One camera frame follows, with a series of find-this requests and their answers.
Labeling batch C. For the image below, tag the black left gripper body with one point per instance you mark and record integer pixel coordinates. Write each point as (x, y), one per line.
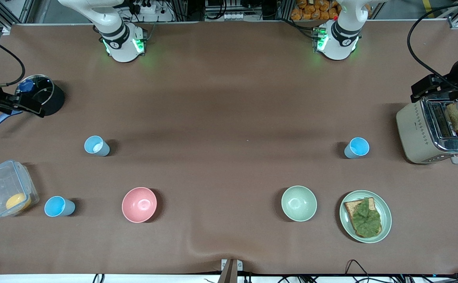
(454, 73)

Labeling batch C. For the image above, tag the blue plastic cup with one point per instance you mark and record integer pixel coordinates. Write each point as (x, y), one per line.
(95, 146)
(56, 206)
(358, 147)

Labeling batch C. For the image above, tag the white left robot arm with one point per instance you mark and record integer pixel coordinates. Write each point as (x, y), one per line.
(341, 39)

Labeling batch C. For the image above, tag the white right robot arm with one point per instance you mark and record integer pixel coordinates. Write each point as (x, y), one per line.
(120, 43)

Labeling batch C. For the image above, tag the glass lid with blue knob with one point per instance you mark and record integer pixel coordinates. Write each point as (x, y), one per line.
(26, 85)

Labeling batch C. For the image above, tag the beige chrome toaster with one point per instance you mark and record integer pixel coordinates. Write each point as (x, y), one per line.
(417, 133)

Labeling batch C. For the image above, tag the clear plastic container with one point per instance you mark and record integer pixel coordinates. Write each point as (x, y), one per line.
(0, 184)

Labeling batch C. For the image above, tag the orange round food piece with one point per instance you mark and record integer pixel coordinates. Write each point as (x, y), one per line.
(16, 201)

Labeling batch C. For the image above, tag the pale green plate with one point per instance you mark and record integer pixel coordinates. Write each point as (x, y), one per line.
(386, 216)

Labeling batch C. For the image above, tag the bag of orange buns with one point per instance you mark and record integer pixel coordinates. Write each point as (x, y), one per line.
(311, 10)

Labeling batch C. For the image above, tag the toast slice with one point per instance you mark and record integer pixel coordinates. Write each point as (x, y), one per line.
(350, 208)

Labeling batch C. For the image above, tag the green lettuce leaf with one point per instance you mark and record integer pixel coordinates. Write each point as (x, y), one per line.
(366, 220)

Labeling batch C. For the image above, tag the pink bowl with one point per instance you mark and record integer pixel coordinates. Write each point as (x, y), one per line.
(139, 204)

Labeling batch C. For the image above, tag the white power strip with plugs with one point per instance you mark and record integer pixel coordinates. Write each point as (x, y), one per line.
(148, 8)

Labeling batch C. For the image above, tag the pale green bowl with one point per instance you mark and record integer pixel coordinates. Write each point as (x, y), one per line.
(298, 203)

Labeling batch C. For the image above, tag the brown table cloth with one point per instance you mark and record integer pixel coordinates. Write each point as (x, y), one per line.
(228, 98)

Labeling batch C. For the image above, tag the small white socket strip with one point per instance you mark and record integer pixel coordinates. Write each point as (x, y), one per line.
(234, 16)

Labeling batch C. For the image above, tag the metal table clamp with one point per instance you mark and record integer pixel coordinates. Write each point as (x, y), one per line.
(230, 271)

